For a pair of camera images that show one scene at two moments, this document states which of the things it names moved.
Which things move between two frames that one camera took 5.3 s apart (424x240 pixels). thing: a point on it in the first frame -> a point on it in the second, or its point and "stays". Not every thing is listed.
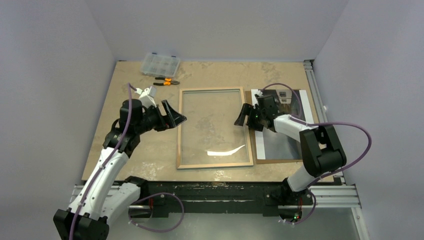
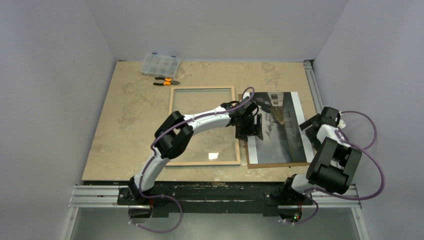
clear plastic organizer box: [161, 65] stays
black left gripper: [164, 123] -> [254, 130]
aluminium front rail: [328, 197] stays
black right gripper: [252, 114] -> [313, 121]
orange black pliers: [168, 81] stays
